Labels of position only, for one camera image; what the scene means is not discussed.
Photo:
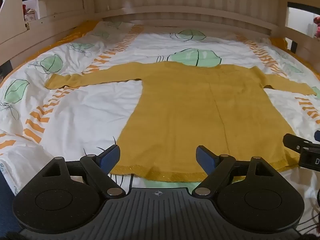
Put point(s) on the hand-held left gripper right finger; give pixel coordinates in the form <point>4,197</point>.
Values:
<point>206,160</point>

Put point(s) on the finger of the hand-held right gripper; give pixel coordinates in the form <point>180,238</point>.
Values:
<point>317,135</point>
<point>296,142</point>

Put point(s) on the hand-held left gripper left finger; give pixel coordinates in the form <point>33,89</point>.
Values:
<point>110,158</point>

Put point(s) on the mustard yellow long-sleeve shirt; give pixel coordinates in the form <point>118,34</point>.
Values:
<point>180,110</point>

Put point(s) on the red clothes pile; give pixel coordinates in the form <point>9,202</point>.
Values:
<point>317,27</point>

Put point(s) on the white leaf print bedsheet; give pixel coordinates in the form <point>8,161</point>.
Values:
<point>82,110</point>

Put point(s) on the dark blue cloth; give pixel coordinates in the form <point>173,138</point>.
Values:
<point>8,200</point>

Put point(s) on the red and white bundle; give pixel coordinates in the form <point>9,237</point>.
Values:
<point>28,13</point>

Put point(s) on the wooden bed frame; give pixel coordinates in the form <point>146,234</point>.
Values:
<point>175,2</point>

